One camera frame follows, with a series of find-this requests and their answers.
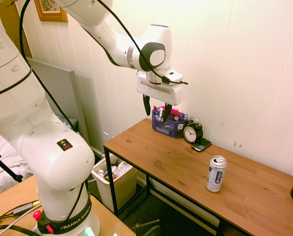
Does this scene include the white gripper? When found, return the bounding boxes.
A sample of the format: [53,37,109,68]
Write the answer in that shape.
[136,69,186,124]

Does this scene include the white drink can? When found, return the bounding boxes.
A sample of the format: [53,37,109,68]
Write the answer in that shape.
[205,155,228,193]

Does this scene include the white trash bin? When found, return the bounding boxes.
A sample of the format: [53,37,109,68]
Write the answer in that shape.
[91,153,138,213]

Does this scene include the pink sticky notes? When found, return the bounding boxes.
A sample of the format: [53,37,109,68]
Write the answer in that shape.
[162,105,183,118]

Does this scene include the purple desk organizer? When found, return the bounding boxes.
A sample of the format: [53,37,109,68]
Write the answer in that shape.
[152,108,188,140]

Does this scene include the black alarm clock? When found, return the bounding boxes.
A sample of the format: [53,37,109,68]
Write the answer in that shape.
[182,118,204,144]

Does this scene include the black mobile phone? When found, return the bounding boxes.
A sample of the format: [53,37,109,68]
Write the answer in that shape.
[191,138,213,152]

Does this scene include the snack wrapper with label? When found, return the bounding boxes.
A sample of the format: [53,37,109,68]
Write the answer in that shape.
[113,161,133,178]

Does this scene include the grey headboard panel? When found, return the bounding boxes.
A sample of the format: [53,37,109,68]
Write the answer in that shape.
[26,58,91,146]

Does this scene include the black table clamp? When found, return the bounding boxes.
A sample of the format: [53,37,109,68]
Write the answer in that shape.
[132,218,162,236]

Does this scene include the white patterned bedding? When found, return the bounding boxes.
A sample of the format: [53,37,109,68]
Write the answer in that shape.
[0,127,34,198]

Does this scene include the window blind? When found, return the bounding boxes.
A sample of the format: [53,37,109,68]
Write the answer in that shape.
[0,0,34,59]

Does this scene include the ethernet adapter dongle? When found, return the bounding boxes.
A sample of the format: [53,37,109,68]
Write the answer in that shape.
[12,203,36,215]

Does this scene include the fibreboard robot mounting table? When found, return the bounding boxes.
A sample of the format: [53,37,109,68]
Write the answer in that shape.
[0,174,137,236]

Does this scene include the wooden table black frame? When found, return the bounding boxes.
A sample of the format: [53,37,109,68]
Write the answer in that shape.
[103,118,293,236]

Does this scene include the wooden picture frame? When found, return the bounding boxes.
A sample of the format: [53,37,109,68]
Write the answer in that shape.
[33,0,69,23]

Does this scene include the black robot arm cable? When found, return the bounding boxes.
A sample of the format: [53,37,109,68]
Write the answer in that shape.
[0,0,189,223]

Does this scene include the black camera stand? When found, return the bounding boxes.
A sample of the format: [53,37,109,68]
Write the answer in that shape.
[0,149,24,183]

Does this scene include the grey cable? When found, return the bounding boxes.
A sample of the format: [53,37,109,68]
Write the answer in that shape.
[0,210,40,236]

